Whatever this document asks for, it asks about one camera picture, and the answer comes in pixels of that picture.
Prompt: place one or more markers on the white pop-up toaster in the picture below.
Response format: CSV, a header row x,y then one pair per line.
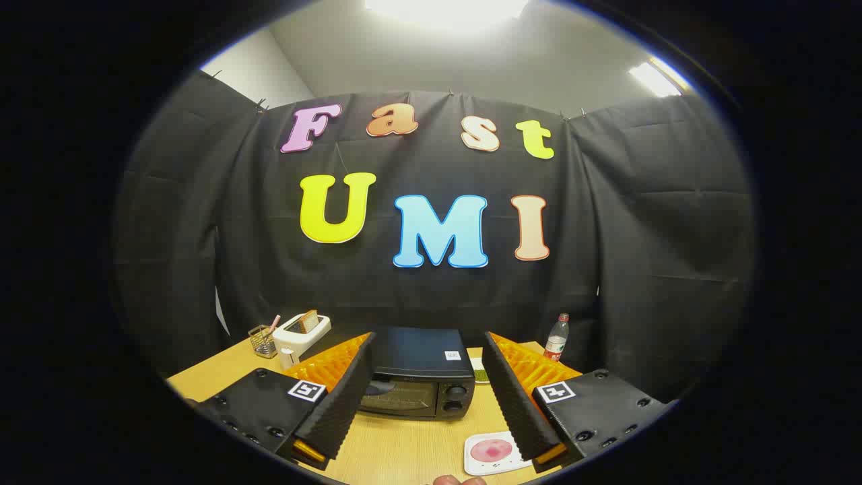
x,y
296,343

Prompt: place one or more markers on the narrow ceiling light panel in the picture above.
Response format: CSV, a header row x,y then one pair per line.
x,y
656,77

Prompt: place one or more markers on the white divided bean dish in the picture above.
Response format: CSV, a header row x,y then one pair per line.
x,y
479,374

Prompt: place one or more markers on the brown bread slice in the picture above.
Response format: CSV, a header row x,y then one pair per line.
x,y
309,321

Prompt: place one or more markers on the large ceiling light panel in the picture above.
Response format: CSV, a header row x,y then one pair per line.
x,y
444,8

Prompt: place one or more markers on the black toaster oven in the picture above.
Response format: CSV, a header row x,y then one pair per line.
x,y
417,353

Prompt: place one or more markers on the white square plate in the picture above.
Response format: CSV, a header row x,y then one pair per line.
x,y
475,465

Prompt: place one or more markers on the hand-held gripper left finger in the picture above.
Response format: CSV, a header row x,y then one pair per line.
x,y
347,391

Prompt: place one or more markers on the pink round ham slice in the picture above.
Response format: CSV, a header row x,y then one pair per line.
x,y
490,450

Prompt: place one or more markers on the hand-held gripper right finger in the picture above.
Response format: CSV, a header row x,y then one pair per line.
x,y
515,397

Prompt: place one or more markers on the pink straw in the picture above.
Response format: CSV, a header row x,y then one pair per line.
x,y
274,325

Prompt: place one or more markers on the red label water bottle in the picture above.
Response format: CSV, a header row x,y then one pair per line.
x,y
557,340

